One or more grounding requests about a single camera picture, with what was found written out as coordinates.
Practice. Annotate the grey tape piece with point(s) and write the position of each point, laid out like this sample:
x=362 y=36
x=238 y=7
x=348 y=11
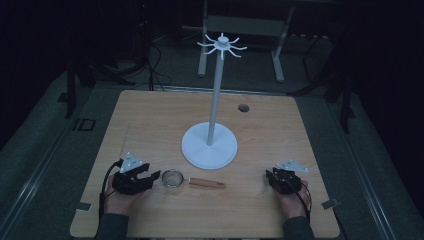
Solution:
x=330 y=203
x=83 y=206

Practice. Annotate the black rectangular floor frame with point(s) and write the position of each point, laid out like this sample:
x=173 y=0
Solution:
x=84 y=124

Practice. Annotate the person's right hand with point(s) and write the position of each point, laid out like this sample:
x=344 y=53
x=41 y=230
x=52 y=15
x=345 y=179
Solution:
x=294 y=202

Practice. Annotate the black stand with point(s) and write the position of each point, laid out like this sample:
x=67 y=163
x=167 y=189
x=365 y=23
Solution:
x=70 y=90

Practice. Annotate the white hook stand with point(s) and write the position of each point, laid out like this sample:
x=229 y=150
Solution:
x=210 y=145

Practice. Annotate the person's left hand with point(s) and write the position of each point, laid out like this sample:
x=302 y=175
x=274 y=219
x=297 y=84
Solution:
x=119 y=201

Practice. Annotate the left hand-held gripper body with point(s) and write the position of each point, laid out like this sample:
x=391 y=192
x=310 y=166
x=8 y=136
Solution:
x=126 y=184

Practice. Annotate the grey metal-legged desk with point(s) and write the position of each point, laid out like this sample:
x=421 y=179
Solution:
x=246 y=25

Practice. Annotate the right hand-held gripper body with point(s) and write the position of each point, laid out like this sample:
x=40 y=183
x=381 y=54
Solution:
x=286 y=180

